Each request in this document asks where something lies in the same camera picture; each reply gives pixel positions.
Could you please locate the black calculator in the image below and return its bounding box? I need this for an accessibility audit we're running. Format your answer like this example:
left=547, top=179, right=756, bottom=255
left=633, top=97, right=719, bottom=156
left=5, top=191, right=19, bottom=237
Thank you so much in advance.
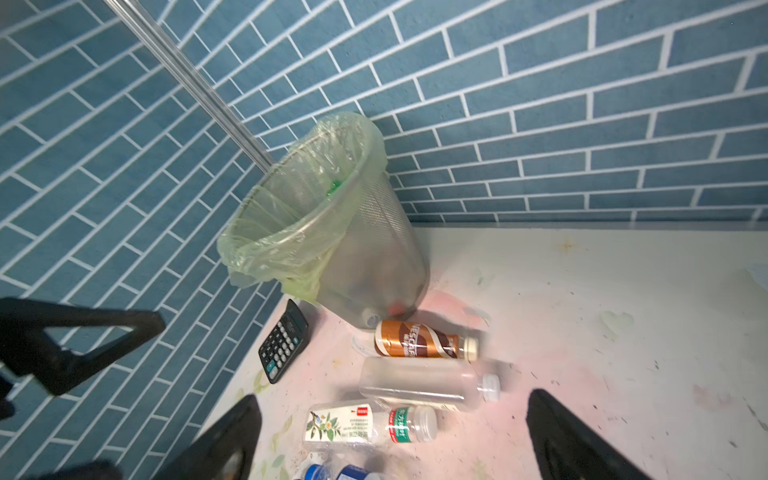
left=258, top=299, right=310, bottom=384

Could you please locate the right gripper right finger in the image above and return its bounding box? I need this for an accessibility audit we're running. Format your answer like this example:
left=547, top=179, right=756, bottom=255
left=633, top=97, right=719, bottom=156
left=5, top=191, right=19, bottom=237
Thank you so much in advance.
left=526, top=389, right=649, bottom=480

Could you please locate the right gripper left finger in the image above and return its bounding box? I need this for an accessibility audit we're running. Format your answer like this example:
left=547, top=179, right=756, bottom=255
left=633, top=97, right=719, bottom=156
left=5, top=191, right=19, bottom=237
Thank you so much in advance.
left=154, top=394, right=262, bottom=480

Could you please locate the clear frosted bottle white cap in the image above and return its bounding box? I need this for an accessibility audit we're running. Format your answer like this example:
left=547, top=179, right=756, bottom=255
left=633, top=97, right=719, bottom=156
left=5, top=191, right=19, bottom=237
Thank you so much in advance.
left=359, top=357, right=501, bottom=412

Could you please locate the brown coffee bottle left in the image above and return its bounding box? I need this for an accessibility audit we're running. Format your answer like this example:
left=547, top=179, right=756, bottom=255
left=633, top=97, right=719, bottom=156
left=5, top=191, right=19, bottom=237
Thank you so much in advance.
left=374, top=320, right=480, bottom=362

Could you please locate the mesh bin with green bag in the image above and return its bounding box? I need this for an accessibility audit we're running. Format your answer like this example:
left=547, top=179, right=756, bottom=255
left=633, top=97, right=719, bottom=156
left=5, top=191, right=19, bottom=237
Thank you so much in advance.
left=217, top=112, right=430, bottom=330

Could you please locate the white tea bottle green label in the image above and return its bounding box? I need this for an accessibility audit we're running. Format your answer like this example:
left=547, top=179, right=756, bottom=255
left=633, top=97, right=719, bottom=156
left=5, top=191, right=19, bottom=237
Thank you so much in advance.
left=302, top=401, right=439, bottom=448

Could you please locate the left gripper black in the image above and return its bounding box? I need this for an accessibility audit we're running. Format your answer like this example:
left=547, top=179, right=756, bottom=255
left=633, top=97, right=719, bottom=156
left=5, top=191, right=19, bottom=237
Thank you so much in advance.
left=0, top=297, right=167, bottom=480

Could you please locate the small crushed bottle blue label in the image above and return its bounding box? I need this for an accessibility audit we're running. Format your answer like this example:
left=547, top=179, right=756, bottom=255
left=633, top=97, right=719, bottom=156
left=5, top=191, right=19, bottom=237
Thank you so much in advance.
left=297, top=458, right=389, bottom=480

